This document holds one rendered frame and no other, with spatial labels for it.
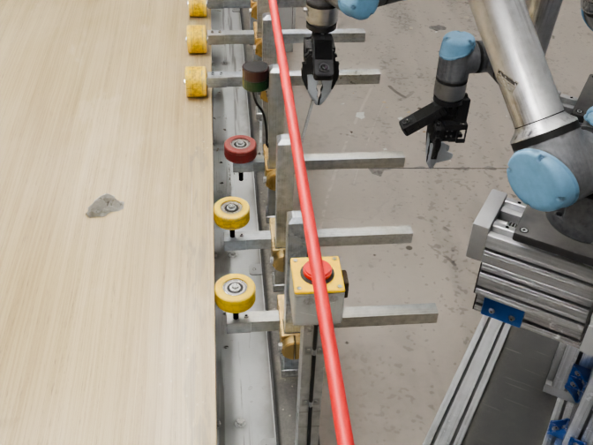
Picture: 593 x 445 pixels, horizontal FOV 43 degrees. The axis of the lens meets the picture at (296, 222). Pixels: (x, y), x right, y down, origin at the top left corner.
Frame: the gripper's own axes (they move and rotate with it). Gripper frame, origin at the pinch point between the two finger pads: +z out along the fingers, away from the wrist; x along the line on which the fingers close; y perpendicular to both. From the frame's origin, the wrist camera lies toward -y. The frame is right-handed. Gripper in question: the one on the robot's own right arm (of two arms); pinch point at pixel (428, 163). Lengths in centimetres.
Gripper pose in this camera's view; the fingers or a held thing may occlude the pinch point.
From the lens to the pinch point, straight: 198.4
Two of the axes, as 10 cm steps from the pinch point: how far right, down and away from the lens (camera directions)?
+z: -0.3, 7.7, 6.3
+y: 10.0, -0.2, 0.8
